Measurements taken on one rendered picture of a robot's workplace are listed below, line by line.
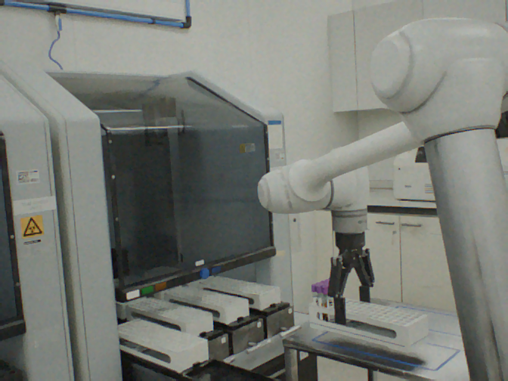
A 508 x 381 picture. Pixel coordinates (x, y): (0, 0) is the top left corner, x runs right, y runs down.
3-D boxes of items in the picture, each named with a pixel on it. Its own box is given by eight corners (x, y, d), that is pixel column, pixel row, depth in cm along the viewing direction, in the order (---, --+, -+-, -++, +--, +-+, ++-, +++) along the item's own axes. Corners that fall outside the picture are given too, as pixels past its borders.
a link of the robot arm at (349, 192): (354, 204, 145) (310, 209, 140) (351, 145, 143) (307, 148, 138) (379, 208, 135) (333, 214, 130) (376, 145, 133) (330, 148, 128)
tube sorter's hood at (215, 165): (30, 277, 174) (10, 75, 167) (177, 243, 218) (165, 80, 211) (123, 304, 139) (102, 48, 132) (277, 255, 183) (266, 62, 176)
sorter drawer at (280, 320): (136, 303, 217) (134, 280, 216) (164, 294, 227) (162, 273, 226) (278, 342, 167) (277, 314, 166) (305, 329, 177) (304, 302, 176)
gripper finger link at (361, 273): (345, 255, 141) (348, 251, 141) (359, 286, 146) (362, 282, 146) (357, 256, 138) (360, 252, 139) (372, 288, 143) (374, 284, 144)
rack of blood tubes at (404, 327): (308, 326, 146) (307, 304, 145) (331, 317, 153) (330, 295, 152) (407, 353, 124) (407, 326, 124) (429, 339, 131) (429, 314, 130)
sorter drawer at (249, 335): (103, 314, 206) (100, 290, 205) (133, 304, 216) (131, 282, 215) (244, 359, 156) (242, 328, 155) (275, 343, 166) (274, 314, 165)
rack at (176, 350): (109, 350, 151) (107, 328, 150) (139, 339, 158) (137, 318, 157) (180, 378, 130) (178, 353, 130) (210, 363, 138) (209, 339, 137)
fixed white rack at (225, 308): (164, 311, 182) (162, 292, 182) (187, 303, 190) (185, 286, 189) (227, 328, 162) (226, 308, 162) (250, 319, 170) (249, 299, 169)
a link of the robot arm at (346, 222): (374, 207, 138) (375, 230, 138) (345, 205, 144) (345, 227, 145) (352, 212, 132) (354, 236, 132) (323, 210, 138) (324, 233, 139)
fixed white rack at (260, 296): (198, 299, 194) (196, 282, 193) (218, 292, 201) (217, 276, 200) (261, 314, 173) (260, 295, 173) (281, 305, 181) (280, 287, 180)
